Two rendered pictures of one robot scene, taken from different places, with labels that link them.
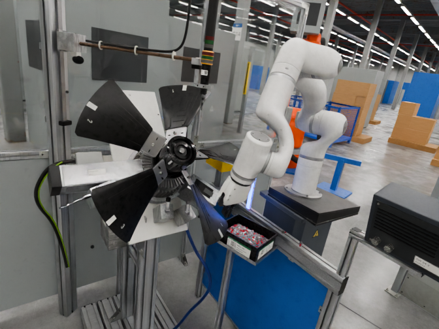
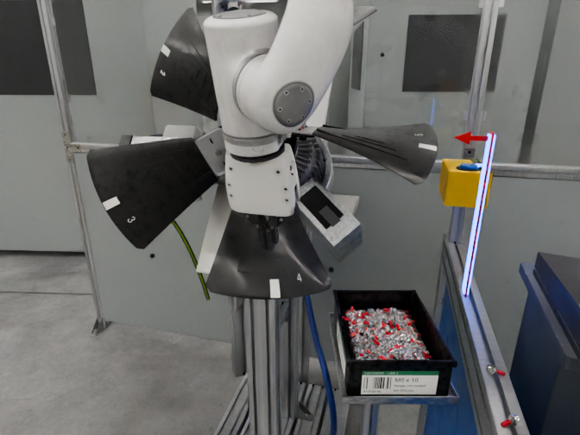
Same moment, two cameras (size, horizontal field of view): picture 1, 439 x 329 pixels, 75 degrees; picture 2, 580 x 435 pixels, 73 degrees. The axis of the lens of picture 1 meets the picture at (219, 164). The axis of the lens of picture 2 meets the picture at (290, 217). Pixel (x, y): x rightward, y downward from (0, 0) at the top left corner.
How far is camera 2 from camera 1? 0.83 m
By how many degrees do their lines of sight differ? 50
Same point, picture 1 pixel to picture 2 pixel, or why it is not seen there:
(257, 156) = (217, 65)
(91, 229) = not seen: hidden behind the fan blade
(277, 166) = (249, 85)
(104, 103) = (177, 44)
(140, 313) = (253, 408)
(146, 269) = (255, 337)
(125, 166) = not seen: hidden behind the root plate
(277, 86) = not seen: outside the picture
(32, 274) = (217, 306)
